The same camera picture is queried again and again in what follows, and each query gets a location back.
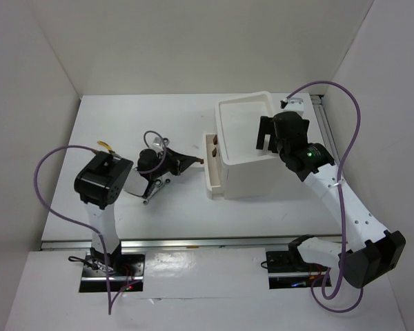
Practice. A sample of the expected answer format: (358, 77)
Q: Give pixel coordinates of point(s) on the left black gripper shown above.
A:
(174, 158)

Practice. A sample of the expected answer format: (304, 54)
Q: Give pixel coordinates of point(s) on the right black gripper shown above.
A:
(266, 127)

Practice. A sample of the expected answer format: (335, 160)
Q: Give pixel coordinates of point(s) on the white bottom drawer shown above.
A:
(212, 168)

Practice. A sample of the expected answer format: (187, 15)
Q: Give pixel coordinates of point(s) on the yellow handled pliers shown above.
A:
(106, 146)

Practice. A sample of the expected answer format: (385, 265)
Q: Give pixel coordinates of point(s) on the long silver ratchet wrench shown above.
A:
(159, 183)

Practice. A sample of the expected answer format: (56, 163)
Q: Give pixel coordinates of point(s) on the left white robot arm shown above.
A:
(101, 181)

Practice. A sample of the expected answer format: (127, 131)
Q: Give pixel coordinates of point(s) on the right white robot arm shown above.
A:
(369, 250)

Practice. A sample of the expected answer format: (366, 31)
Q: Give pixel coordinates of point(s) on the short silver combination wrench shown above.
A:
(152, 191)

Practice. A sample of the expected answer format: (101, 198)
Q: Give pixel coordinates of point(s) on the white drawer cabinet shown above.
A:
(246, 172)

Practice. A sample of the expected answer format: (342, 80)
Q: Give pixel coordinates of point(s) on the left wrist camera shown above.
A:
(157, 143)

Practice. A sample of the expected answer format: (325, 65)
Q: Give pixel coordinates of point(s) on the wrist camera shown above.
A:
(293, 104)
(157, 143)

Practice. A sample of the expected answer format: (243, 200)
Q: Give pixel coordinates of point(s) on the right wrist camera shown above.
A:
(293, 104)

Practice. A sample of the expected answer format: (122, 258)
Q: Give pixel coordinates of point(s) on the aluminium side rail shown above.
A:
(324, 126)

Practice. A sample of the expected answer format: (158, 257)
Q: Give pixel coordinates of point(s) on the aluminium front rail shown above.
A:
(173, 243)

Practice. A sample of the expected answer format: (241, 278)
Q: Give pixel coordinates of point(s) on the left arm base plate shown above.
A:
(129, 274)

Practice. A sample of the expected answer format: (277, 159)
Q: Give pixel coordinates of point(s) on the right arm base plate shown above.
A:
(285, 271)

